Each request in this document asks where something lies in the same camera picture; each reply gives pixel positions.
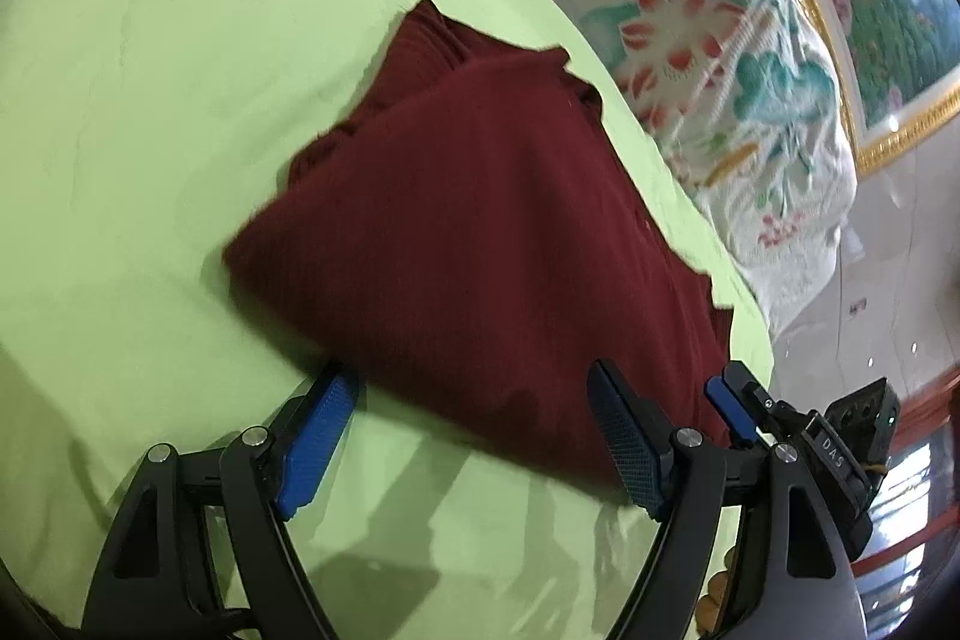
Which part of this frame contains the red wooden frame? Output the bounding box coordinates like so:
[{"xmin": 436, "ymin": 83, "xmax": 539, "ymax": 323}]
[{"xmin": 862, "ymin": 362, "xmax": 960, "ymax": 581}]

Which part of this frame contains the light green bedsheet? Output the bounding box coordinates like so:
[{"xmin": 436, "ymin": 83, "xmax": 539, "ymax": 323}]
[{"xmin": 0, "ymin": 0, "xmax": 777, "ymax": 640}]

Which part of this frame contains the maroon knit sweater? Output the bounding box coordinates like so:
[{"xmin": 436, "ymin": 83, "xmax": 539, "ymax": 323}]
[{"xmin": 223, "ymin": 0, "xmax": 740, "ymax": 491}]

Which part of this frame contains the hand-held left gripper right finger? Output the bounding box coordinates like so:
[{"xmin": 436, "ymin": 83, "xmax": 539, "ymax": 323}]
[{"xmin": 586, "ymin": 359, "xmax": 863, "ymax": 640}]

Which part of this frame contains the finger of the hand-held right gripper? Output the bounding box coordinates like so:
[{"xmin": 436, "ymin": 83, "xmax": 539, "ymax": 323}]
[{"xmin": 703, "ymin": 361, "xmax": 815, "ymax": 453}]

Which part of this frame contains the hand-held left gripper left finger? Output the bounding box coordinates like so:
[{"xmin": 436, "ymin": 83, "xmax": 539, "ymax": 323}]
[{"xmin": 79, "ymin": 361, "xmax": 362, "ymax": 640}]

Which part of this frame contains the white floral quilt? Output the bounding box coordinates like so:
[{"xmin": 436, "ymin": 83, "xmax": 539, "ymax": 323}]
[{"xmin": 390, "ymin": 0, "xmax": 860, "ymax": 333}]

